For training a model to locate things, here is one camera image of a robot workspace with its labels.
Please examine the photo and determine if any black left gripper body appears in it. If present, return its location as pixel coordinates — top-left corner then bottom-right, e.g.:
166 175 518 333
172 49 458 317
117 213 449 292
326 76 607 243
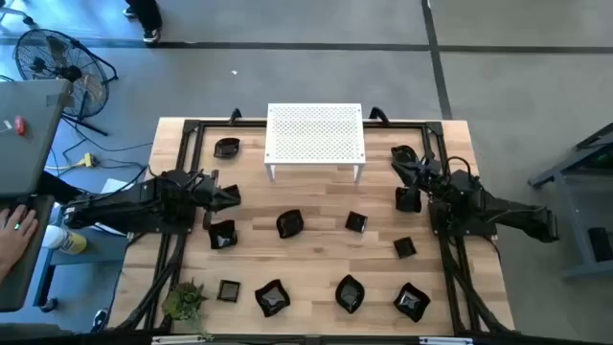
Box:
193 168 221 231

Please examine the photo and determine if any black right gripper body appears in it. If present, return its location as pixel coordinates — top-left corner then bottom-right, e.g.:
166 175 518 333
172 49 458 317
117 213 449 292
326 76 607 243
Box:
412 155 444 212

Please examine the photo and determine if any black wavy square mini plate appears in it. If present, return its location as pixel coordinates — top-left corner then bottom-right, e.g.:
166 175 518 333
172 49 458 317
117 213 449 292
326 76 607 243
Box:
254 279 292 318
393 282 432 323
208 219 238 250
395 186 422 214

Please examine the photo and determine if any white paper sheet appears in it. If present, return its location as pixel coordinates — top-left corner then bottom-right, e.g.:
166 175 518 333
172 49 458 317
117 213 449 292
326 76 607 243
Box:
99 177 131 194

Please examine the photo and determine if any white perforated metal shelf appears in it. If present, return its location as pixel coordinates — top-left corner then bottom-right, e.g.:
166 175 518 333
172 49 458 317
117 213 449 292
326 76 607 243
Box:
263 103 368 184

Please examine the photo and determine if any small green potted plant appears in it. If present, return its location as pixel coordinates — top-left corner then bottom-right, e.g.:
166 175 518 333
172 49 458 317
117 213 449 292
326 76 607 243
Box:
161 279 212 336

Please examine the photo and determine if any blue grey cart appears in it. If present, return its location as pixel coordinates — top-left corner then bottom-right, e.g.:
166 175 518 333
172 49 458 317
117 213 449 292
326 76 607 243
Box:
33 224 130 312

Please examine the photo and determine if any white and yellow bottle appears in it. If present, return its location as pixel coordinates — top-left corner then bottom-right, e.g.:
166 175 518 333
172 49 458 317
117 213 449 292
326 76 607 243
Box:
41 223 88 255

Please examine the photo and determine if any grey metal cart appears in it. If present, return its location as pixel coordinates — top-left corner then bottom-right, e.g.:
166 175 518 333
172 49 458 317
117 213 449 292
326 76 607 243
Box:
526 122 613 282

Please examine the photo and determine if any black device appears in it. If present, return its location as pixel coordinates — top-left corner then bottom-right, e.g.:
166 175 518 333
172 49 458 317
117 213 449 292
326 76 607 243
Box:
587 226 613 263

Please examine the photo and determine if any black floor fan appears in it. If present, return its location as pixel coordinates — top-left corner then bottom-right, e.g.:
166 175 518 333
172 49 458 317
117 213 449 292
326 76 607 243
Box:
12 28 119 138

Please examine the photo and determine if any person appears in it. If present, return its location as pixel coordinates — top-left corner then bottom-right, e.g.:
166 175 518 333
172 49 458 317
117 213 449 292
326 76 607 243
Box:
123 0 163 44

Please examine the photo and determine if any person's hand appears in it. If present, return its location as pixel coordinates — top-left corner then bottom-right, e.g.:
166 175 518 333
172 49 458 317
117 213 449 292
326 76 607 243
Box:
0 204 40 269

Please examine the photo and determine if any dark grey lower desk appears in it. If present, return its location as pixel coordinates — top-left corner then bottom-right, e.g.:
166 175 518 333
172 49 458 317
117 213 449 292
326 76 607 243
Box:
0 194 57 312

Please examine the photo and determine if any office chair base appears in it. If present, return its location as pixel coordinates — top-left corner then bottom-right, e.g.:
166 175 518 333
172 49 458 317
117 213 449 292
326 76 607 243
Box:
0 0 35 26

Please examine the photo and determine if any black aluminium table frame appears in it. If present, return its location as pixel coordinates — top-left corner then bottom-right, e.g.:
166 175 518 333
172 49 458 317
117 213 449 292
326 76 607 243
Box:
112 107 516 336

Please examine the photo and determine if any silver metal bracket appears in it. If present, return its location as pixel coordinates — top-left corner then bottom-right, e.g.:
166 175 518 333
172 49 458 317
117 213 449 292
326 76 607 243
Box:
151 334 207 345
419 336 475 345

